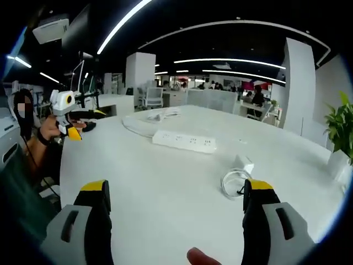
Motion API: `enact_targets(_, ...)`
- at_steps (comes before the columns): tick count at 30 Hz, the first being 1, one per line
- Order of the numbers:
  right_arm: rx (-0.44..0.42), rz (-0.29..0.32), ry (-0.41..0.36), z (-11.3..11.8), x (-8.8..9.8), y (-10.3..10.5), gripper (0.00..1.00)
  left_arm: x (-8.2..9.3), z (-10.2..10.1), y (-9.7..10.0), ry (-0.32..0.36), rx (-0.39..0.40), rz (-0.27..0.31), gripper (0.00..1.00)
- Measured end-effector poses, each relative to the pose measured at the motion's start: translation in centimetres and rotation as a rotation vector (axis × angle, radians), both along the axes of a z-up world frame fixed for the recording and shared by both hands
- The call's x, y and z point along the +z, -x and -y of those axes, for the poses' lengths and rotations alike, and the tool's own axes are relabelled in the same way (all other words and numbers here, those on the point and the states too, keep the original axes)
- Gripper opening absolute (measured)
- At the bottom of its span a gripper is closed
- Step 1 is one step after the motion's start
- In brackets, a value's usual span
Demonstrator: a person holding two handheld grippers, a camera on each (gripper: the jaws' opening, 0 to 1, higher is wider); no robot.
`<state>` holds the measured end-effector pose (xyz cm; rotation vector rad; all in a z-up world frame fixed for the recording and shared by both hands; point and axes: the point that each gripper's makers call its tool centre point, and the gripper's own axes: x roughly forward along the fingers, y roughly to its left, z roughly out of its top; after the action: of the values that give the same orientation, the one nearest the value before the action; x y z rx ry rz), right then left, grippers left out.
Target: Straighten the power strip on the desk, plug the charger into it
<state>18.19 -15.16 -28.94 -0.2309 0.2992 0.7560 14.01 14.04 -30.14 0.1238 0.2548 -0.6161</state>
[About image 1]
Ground person's left hand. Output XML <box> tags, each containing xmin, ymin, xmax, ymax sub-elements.
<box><xmin>40</xmin><ymin>113</ymin><xmax>87</xmax><ymax>139</ymax></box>

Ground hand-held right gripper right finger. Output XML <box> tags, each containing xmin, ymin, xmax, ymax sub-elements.
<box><xmin>242</xmin><ymin>178</ymin><xmax>317</xmax><ymax>265</ymax></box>

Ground white plug and papers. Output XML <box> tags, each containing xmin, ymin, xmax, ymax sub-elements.
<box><xmin>147</xmin><ymin>107</ymin><xmax>182</xmax><ymax>121</ymax></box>

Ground white pillar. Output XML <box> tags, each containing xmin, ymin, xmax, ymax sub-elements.
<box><xmin>125</xmin><ymin>52</ymin><xmax>157</xmax><ymax>96</ymax></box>
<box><xmin>281</xmin><ymin>36</ymin><xmax>317</xmax><ymax>131</ymax></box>

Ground black wristband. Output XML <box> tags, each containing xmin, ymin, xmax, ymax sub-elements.
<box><xmin>36</xmin><ymin>128</ymin><xmax>51</xmax><ymax>146</ymax></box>

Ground white coiled charger cable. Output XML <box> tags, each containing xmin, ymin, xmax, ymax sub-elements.
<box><xmin>220</xmin><ymin>168</ymin><xmax>253</xmax><ymax>200</ymax></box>

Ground long ceiling light strip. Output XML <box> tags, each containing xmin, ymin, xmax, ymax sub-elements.
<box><xmin>96</xmin><ymin>0</ymin><xmax>153</xmax><ymax>55</ymax></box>

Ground white plant pot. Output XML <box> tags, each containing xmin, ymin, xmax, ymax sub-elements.
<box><xmin>326</xmin><ymin>150</ymin><xmax>353</xmax><ymax>192</ymax></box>

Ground white charger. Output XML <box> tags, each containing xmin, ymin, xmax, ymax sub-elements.
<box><xmin>234</xmin><ymin>154</ymin><xmax>255</xmax><ymax>174</ymax></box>

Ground white power strip cable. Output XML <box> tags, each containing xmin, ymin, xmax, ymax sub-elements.
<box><xmin>121</xmin><ymin>113</ymin><xmax>166</xmax><ymax>139</ymax></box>

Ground white desk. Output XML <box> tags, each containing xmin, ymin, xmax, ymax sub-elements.
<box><xmin>59</xmin><ymin>104</ymin><xmax>349</xmax><ymax>265</ymax></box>

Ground person's head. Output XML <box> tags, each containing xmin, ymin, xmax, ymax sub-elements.
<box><xmin>11</xmin><ymin>88</ymin><xmax>35</xmax><ymax>139</ymax></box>

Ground green potted plant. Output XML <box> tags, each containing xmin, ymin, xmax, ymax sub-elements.
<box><xmin>323</xmin><ymin>91</ymin><xmax>353</xmax><ymax>166</ymax></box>

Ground person's right hand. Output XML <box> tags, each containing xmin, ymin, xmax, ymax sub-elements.
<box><xmin>186</xmin><ymin>247</ymin><xmax>222</xmax><ymax>265</ymax></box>

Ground black computer mouse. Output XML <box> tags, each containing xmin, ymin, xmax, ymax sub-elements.
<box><xmin>82</xmin><ymin>120</ymin><xmax>98</xmax><ymax>133</ymax></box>

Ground white power strip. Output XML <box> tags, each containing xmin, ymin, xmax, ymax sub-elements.
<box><xmin>152</xmin><ymin>129</ymin><xmax>217</xmax><ymax>155</ymax></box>

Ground ceiling air conditioner unit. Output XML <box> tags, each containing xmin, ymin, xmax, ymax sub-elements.
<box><xmin>31</xmin><ymin>14</ymin><xmax>70</xmax><ymax>45</ymax></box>

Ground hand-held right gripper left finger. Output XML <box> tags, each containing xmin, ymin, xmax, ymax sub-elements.
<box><xmin>40</xmin><ymin>179</ymin><xmax>114</xmax><ymax>265</ymax></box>

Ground white desk partition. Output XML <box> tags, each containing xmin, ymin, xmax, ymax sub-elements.
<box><xmin>186</xmin><ymin>88</ymin><xmax>238</xmax><ymax>114</ymax></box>

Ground white grey worn device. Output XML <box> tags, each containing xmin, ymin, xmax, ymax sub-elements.
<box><xmin>0</xmin><ymin>107</ymin><xmax>28</xmax><ymax>172</ymax></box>

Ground white office chair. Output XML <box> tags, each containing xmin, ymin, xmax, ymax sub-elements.
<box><xmin>142</xmin><ymin>86</ymin><xmax>164</xmax><ymax>109</ymax></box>

